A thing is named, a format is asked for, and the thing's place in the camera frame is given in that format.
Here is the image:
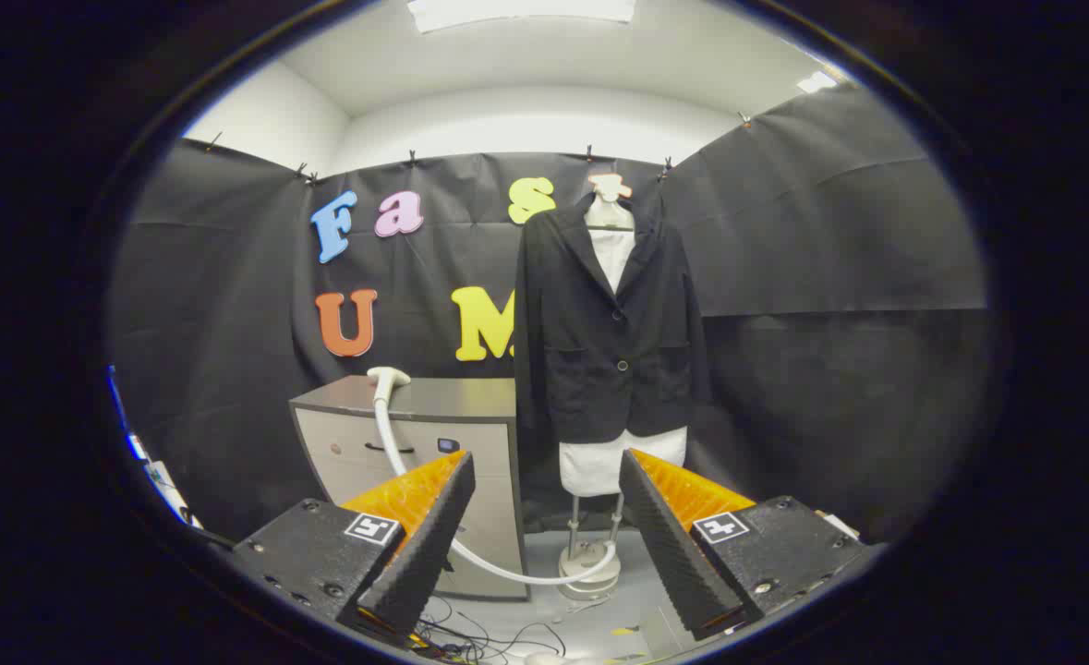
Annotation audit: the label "white garment steamer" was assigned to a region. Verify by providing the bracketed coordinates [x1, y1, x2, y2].
[366, 366, 625, 603]

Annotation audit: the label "grey drawer cabinet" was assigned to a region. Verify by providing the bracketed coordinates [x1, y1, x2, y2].
[290, 374, 531, 601]

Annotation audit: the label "black floor cables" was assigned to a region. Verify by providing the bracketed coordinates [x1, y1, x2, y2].
[413, 596, 568, 662]

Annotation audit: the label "white torso form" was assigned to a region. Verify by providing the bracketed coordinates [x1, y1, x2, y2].
[558, 196, 690, 500]

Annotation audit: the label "row of backdrop clips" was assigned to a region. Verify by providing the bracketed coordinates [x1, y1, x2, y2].
[204, 111, 753, 186]

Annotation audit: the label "white and blue clutter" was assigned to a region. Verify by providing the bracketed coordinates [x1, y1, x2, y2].
[108, 365, 203, 529]

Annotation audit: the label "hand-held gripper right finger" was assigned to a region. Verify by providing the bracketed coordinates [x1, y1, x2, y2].
[619, 448, 868, 641]

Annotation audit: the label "black button jacket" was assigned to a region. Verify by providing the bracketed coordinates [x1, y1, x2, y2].
[513, 192, 713, 444]

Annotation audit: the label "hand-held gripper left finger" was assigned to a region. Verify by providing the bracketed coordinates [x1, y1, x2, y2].
[233, 451, 477, 640]

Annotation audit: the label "black backdrop cloth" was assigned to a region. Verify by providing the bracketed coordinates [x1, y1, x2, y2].
[108, 83, 988, 546]

